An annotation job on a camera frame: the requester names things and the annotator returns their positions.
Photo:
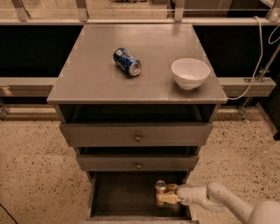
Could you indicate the orange soda can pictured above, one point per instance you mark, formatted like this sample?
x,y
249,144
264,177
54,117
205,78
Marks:
x,y
160,188

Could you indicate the white ceramic bowl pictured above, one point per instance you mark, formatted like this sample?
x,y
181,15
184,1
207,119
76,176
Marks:
x,y
189,73

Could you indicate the grey middle drawer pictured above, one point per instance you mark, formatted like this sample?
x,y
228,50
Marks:
x,y
136,163

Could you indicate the grey open bottom drawer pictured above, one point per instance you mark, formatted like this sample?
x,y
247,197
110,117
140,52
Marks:
x,y
128,197

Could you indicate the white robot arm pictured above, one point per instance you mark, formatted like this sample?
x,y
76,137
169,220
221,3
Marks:
x,y
216,197

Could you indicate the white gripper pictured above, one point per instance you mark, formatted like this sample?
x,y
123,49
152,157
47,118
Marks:
x,y
185,194

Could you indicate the blue soda can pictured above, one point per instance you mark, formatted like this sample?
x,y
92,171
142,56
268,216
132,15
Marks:
x,y
127,61

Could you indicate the grey top drawer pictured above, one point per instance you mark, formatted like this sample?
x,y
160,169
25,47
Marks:
x,y
135,134

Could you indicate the grey drawer cabinet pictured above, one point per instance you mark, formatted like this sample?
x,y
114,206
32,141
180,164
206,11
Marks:
x,y
91,75

